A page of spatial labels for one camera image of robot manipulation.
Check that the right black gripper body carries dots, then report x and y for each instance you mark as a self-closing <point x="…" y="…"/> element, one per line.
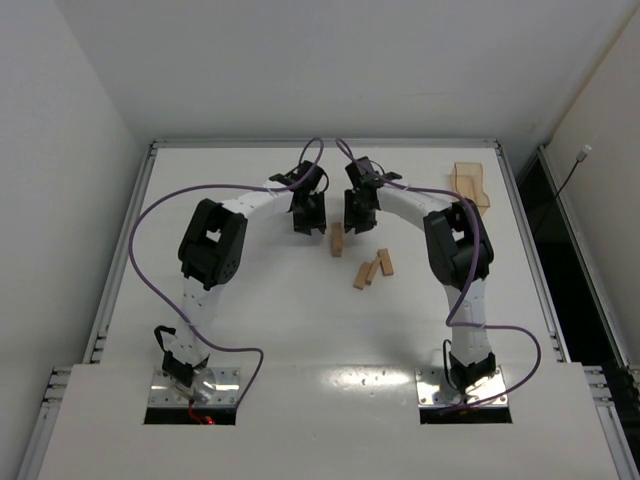
<point x="358" y="214"/>

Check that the clear amber plastic box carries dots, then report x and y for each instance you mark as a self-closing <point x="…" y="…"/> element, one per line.
<point x="467" y="179"/>

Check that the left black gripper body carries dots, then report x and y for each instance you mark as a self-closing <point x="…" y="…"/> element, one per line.
<point x="309" y="215"/>

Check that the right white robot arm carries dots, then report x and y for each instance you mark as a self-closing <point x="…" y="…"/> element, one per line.
<point x="458" y="250"/>

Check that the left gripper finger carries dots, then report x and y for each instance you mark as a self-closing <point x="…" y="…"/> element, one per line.
<point x="303" y="227"/>
<point x="319" y="228"/>

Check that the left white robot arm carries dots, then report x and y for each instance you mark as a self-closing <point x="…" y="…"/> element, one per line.
<point x="210" y="255"/>

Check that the black cable white plug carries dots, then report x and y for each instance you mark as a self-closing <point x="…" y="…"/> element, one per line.
<point x="549" y="202"/>

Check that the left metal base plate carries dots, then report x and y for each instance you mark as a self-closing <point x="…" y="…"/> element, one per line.
<point x="213" y="388"/>

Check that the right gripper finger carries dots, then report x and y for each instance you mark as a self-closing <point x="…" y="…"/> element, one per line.
<point x="366" y="226"/>
<point x="348" y="227"/>

